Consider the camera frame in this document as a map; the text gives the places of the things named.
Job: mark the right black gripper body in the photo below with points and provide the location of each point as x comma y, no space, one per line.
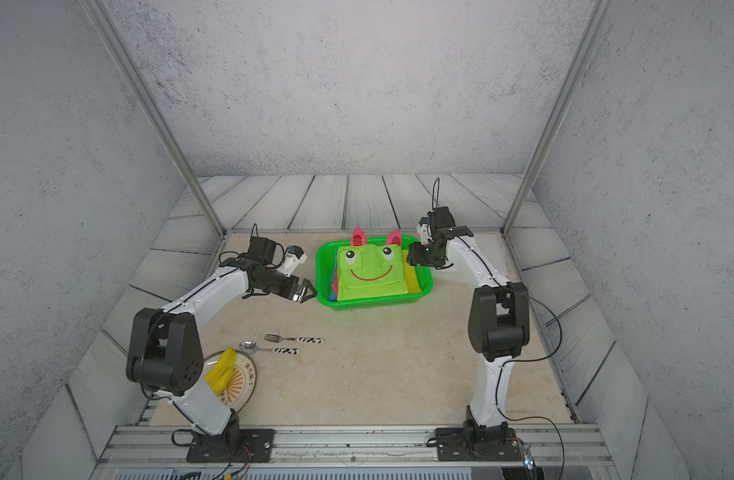
425,255

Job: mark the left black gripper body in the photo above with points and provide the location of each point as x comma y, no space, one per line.
280,284

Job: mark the green plastic basket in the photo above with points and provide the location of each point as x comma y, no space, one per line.
323,286

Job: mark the yellow raincoat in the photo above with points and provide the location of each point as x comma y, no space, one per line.
410,277

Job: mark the pink bunny raincoat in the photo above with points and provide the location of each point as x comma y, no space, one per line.
358,238

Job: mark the green frog raincoat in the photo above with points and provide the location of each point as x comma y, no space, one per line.
370,271

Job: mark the white raincoat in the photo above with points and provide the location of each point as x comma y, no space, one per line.
492,248

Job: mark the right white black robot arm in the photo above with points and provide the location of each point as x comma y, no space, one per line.
498,325

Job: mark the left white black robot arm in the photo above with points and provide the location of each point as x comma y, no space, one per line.
165,352

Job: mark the yellow bananas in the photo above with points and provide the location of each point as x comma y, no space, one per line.
220,374

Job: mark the round patterned plate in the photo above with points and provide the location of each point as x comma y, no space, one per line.
243,381

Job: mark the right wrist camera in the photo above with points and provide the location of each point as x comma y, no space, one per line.
440,218

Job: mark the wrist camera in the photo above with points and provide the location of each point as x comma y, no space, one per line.
440,218
261,249

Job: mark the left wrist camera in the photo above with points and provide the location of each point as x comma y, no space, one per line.
261,249

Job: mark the fork with zebra handle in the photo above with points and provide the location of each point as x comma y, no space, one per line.
275,338

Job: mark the spoon with zebra handle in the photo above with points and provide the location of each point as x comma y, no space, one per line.
251,347

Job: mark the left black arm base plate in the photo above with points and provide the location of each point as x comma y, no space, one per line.
237,444

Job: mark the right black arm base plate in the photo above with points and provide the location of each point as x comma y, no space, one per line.
473,442

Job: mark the aluminium front rail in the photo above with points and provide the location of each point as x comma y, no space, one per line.
554,450

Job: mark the right metal corner post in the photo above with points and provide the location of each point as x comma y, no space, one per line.
578,65

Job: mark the metal corner post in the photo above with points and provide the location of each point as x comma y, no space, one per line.
116,47
578,65

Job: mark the left metal corner post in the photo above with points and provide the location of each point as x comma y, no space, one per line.
116,47

